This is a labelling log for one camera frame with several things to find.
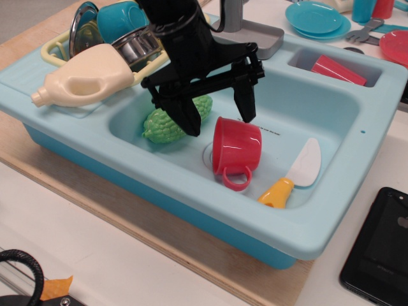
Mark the steel pot lid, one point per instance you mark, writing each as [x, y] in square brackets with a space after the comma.
[84, 32]

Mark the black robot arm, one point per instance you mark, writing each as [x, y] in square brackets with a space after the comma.
[169, 12]

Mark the teal plate bottom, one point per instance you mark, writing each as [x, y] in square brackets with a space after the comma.
[338, 33]

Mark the black smartphone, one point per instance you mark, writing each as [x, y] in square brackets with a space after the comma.
[376, 267]

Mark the wooden board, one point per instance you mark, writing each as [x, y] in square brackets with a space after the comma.
[121, 248]

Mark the red toy cup with handle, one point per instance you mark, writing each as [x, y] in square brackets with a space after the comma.
[236, 152]

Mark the light blue toy sink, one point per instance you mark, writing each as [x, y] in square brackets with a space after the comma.
[293, 104]

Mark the yellow dish rack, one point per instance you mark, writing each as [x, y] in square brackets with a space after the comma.
[54, 51]

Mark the teal tumbler background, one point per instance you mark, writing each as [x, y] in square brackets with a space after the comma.
[362, 10]

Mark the teal toy cup in rack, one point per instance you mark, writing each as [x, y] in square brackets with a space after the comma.
[118, 19]

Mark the teal plate top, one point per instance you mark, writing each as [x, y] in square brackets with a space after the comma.
[313, 17]

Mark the green toy bitter gourd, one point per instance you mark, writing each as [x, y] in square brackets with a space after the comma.
[158, 127]

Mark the orange tape piece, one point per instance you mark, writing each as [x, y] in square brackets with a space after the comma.
[56, 288]

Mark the red tumbler background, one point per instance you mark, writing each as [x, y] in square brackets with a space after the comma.
[383, 9]

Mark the cream toy detergent bottle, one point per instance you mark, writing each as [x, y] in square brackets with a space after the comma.
[89, 77]

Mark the red tumbler in compartment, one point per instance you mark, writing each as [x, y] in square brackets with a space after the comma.
[328, 67]

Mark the teal plate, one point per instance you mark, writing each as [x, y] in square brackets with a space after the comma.
[338, 33]
[313, 17]

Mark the red plate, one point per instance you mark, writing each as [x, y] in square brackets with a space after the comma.
[393, 45]

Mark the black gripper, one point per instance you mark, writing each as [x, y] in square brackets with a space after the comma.
[199, 64]

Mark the grey toy fork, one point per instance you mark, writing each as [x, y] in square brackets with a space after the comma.
[363, 35]

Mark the grey toy faucet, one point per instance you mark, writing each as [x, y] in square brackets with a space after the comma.
[238, 30]

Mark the steel pot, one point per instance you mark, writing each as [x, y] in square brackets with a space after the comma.
[138, 47]

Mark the toy knife yellow handle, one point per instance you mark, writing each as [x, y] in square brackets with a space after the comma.
[302, 173]

